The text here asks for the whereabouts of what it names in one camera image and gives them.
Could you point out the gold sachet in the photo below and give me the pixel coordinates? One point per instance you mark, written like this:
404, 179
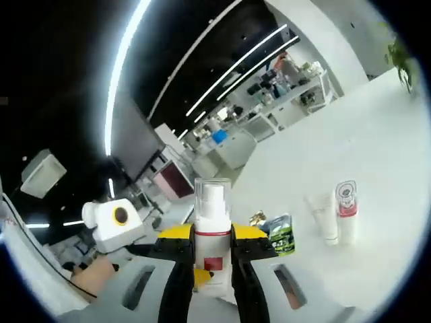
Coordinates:
257, 218

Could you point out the red collar skincare bottle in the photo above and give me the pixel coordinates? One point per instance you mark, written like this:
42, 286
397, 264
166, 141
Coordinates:
347, 228

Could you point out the big dark wall display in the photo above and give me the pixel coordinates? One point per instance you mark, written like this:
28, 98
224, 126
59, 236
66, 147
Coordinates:
134, 141

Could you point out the large desk monitor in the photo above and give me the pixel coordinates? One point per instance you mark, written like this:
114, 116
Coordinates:
175, 180

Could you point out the white ceiling unit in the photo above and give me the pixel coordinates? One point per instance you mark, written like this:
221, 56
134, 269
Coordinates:
43, 173

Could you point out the long ceiling light strip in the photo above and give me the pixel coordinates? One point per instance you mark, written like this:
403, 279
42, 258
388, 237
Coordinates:
235, 69
259, 65
108, 141

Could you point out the potted green plant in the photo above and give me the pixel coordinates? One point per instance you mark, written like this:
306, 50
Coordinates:
402, 60

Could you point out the white office cabinet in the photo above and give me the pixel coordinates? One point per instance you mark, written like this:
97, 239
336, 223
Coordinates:
229, 154

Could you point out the green black silver sachet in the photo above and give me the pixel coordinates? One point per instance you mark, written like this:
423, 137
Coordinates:
283, 242

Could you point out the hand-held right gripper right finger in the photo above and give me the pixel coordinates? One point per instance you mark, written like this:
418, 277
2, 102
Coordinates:
252, 286

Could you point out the person's left hand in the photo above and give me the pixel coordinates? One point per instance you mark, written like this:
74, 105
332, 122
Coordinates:
92, 277

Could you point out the white skincare tube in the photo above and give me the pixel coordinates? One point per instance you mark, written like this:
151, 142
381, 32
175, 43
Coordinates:
325, 222

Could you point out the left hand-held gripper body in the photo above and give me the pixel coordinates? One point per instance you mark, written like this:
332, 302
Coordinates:
107, 232

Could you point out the red label skincare bottle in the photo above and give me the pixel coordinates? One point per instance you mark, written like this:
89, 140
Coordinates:
212, 245

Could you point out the blue storage box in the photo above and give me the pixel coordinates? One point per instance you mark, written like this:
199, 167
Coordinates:
220, 136

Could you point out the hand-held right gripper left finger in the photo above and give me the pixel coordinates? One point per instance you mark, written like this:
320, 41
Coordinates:
175, 286

